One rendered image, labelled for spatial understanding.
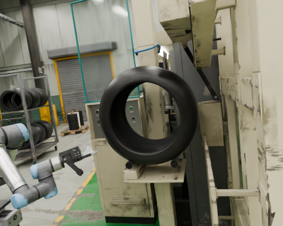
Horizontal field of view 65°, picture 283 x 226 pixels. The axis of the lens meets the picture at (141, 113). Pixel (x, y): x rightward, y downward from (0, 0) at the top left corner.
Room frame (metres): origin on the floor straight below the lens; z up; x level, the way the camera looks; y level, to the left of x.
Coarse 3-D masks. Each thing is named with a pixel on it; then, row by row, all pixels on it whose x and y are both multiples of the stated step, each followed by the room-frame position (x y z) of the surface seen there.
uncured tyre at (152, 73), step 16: (112, 80) 1.35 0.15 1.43; (128, 80) 1.27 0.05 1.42; (144, 80) 1.24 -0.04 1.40; (160, 80) 1.22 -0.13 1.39; (176, 80) 1.23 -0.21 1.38; (112, 96) 1.29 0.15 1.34; (176, 96) 1.20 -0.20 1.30; (192, 96) 1.24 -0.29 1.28; (112, 112) 1.56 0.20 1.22; (192, 112) 1.21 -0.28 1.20; (112, 128) 1.32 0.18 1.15; (128, 128) 1.58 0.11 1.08; (192, 128) 1.21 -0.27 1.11; (112, 144) 1.31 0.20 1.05; (128, 144) 1.52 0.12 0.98; (144, 144) 1.55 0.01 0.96; (160, 144) 1.52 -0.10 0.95; (176, 144) 1.21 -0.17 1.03; (128, 160) 1.32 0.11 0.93; (144, 160) 1.26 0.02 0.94; (160, 160) 1.24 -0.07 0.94
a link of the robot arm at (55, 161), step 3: (57, 156) 1.19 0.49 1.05; (51, 159) 1.18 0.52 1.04; (54, 159) 1.17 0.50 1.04; (57, 159) 1.18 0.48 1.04; (54, 162) 1.16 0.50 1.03; (57, 162) 1.17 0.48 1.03; (60, 162) 1.17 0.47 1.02; (54, 165) 1.16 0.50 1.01; (57, 165) 1.16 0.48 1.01; (60, 165) 1.17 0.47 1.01; (54, 168) 1.16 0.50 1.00; (57, 168) 1.17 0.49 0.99; (60, 168) 1.17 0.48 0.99
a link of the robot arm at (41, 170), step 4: (48, 160) 1.17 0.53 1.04; (36, 164) 1.15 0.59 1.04; (40, 164) 1.15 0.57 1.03; (44, 164) 1.15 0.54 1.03; (48, 164) 1.15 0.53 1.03; (32, 168) 1.13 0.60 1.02; (36, 168) 1.13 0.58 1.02; (40, 168) 1.13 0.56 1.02; (44, 168) 1.14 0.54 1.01; (48, 168) 1.14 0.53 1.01; (52, 168) 1.15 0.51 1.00; (32, 172) 1.12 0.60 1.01; (36, 172) 1.12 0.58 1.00; (40, 172) 1.13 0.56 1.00; (44, 172) 1.13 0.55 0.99; (48, 172) 1.15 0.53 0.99; (52, 172) 1.17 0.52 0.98; (32, 176) 1.12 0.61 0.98; (36, 176) 1.12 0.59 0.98; (40, 176) 1.13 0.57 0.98; (44, 176) 1.13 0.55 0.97; (48, 176) 1.14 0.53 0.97
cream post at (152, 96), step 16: (144, 0) 1.64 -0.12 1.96; (144, 16) 1.65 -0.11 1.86; (144, 32) 1.65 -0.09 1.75; (144, 48) 1.66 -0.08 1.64; (144, 64) 1.66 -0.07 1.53; (144, 96) 1.67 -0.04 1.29; (160, 96) 1.65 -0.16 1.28; (160, 112) 1.64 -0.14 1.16; (160, 128) 1.64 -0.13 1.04; (160, 192) 1.66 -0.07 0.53; (160, 208) 1.66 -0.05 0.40; (160, 224) 1.67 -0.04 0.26; (176, 224) 1.70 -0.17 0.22
